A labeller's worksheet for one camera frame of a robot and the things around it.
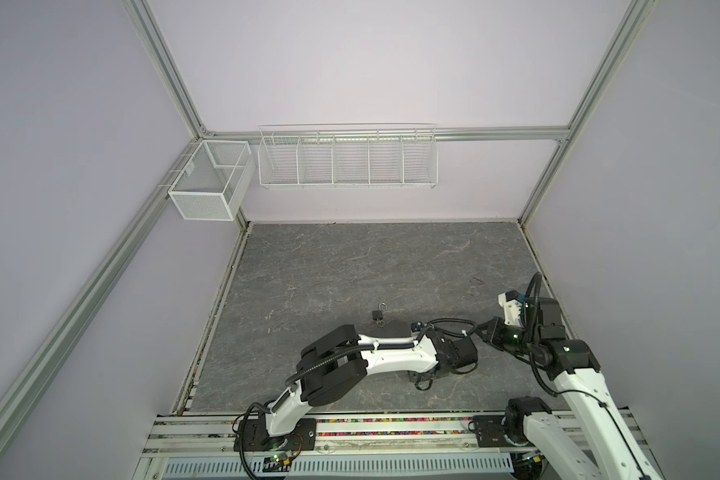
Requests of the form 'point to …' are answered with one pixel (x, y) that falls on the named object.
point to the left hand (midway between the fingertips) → (429, 377)
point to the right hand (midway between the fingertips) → (478, 331)
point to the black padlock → (377, 315)
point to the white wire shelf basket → (348, 156)
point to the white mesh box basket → (214, 181)
